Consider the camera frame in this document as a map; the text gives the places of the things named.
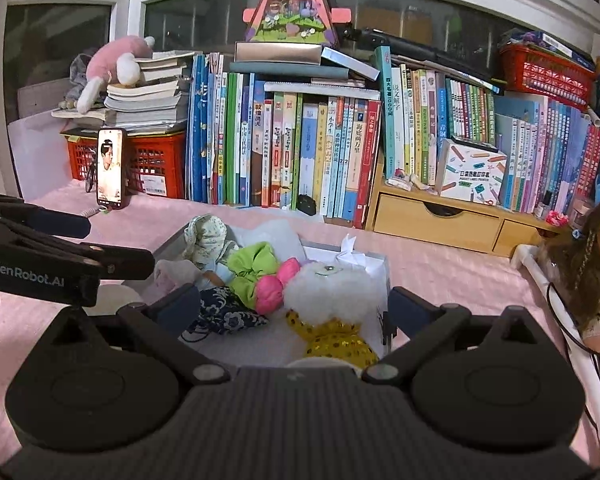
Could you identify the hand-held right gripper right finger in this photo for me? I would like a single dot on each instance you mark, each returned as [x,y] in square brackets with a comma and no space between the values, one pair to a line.
[409,310]

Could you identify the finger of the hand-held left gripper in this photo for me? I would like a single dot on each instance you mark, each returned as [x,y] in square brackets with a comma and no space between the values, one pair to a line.
[125,262]
[60,225]

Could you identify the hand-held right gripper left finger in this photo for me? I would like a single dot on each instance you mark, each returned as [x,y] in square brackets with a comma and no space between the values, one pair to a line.
[177,307]

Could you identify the dark patterned scrunchie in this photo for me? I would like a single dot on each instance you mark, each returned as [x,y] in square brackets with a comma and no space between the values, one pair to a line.
[225,310]

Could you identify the white cardboard box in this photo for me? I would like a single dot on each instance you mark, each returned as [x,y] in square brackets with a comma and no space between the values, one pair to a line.
[370,267]

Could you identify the green floral cloth cap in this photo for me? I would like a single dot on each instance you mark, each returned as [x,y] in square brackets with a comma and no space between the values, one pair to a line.
[210,240]

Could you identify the white paper boat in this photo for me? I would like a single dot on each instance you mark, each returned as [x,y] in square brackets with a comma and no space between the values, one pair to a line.
[352,255]

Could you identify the gold sequin bow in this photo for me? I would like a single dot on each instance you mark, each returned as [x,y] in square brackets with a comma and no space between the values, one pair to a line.
[335,342]

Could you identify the green scrunchie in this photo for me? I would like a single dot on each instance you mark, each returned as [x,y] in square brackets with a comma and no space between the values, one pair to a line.
[252,270]

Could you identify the pink scrunchie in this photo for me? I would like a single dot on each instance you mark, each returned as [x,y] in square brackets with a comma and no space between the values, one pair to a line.
[272,292]

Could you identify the black binder clip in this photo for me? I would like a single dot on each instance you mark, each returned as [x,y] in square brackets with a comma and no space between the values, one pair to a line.
[387,330]

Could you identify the black phone stand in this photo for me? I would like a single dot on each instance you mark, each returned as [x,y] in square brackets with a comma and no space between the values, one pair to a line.
[90,180]

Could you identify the pink tablecloth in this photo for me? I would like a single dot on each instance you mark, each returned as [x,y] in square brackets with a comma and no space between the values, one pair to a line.
[455,280]

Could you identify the white panel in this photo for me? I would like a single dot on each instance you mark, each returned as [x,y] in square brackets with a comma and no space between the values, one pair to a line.
[37,160]

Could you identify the smartphone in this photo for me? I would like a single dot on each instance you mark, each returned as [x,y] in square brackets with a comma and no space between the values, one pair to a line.
[111,170]

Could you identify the wooden desk organizer with drawers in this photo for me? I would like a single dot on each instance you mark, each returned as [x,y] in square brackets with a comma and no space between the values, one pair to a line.
[430,220]

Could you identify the red plastic crate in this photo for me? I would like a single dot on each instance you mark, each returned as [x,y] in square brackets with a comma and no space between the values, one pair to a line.
[155,165]

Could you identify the grey plush toy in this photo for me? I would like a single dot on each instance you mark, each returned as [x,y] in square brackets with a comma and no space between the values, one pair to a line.
[77,80]

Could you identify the small black pouch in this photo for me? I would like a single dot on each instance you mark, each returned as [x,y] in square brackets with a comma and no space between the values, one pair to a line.
[306,205]

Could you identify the stack of flat paperback books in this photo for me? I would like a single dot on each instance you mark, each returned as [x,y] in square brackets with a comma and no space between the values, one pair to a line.
[145,105]

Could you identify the white label printer box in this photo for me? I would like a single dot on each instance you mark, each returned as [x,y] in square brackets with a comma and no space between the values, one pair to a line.
[472,175]

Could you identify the pink plush toy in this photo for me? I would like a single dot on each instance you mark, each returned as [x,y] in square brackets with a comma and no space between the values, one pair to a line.
[110,60]

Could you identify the pink flower ornament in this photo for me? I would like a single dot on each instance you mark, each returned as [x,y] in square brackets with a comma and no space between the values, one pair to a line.
[557,219]

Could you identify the row of tall picture books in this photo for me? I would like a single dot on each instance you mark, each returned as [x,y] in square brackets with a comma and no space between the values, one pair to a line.
[280,160]

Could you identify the row of green spined books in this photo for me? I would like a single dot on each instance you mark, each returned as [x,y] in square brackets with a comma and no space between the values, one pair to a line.
[420,120]

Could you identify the white plastic tube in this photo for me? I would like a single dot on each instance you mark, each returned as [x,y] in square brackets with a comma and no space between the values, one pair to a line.
[592,385]

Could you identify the row of pink blue books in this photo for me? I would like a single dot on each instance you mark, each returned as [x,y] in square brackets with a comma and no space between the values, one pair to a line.
[545,160]

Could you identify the pile of flat hardcover books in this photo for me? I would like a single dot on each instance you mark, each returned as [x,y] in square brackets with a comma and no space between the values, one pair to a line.
[280,67]

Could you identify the black long object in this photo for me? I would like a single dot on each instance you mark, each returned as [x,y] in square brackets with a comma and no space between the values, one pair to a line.
[405,42]

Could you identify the red plastic basket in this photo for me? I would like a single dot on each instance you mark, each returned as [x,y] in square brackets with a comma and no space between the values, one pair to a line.
[545,75]

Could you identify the triangular toy house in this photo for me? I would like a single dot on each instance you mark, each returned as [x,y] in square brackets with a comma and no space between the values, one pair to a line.
[290,5]

